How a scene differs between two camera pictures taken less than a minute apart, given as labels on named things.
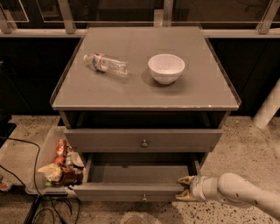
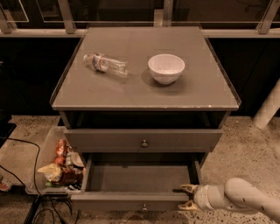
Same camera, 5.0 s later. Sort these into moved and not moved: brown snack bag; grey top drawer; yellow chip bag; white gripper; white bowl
Moved: white gripper
Not moved: yellow chip bag; grey top drawer; brown snack bag; white bowl
